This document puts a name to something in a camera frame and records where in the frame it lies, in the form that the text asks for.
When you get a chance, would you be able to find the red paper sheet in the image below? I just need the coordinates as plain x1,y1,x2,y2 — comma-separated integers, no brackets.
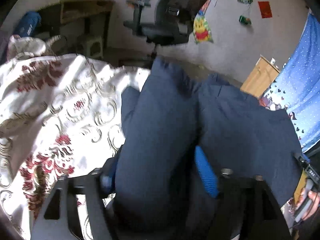
258,1,273,19

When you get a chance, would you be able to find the pale plastic stool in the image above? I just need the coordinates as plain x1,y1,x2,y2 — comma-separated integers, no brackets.
76,36,104,58

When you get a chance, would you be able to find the blue bag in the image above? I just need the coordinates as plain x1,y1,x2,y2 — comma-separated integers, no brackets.
13,10,42,38

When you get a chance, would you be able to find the yellow bear wall poster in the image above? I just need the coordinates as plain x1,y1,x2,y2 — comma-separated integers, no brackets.
193,11,214,44

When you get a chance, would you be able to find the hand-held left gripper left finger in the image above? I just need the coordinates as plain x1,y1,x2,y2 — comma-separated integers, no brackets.
30,151,120,240

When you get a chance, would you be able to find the navy blue garment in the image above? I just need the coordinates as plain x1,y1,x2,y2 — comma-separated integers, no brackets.
111,56,303,240

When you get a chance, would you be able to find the person's right hand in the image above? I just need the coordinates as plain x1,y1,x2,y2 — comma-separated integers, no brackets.
301,190,320,221

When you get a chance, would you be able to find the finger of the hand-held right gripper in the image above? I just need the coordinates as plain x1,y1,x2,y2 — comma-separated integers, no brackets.
292,152,312,167

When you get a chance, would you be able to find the floral white and red bedspread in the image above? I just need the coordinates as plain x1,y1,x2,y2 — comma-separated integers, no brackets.
0,35,153,240

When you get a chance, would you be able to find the cartoon characters wall poster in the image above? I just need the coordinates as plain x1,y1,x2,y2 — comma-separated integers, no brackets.
198,0,213,15

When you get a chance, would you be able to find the blue printed curtain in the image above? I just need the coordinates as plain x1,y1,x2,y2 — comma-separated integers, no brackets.
258,12,320,153

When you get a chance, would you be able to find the green wall ornament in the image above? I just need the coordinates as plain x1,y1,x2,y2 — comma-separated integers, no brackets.
238,15,253,26

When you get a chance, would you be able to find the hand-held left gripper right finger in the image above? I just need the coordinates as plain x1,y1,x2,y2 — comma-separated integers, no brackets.
194,145,292,240

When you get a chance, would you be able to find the light wooden cabinet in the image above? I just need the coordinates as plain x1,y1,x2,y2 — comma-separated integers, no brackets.
240,54,281,98

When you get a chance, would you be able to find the wooden desk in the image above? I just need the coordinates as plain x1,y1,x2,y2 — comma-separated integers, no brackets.
37,0,116,53

